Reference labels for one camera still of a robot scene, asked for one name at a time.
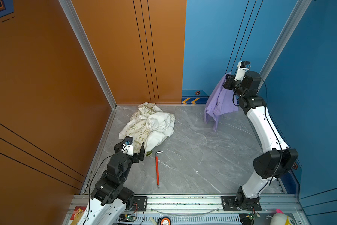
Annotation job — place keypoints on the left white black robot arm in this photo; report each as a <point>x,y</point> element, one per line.
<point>109,198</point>

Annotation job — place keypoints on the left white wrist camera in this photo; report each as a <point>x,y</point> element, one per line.
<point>128,146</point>

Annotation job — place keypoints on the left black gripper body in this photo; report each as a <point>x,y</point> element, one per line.
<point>135,158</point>

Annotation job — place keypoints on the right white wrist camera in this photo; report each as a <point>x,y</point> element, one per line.
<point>242,68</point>

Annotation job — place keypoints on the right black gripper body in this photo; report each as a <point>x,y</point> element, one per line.
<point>235,86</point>

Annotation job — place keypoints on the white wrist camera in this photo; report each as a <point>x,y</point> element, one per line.
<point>128,146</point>
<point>242,68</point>

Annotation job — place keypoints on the orange black tape measure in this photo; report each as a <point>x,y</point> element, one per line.
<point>164,221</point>

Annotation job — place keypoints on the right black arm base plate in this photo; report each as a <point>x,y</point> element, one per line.
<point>231,203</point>

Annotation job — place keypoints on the white plush toy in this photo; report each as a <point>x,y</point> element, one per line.
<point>279,218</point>

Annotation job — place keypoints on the green circuit board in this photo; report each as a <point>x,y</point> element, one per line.
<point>127,219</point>

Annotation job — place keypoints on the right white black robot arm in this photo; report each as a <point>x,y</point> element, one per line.
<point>277,157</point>

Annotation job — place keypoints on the red snack packet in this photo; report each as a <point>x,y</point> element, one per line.
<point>77,214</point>

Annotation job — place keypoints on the white patterned cloth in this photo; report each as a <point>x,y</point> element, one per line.
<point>149,126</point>

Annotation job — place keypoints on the red handled hex key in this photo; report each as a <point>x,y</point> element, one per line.
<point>157,168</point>

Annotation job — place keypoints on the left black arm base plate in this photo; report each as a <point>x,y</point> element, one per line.
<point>137,203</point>

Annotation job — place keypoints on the small right circuit board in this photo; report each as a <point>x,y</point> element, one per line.
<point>252,217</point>

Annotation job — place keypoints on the purple cloth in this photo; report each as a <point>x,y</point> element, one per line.
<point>220,102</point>

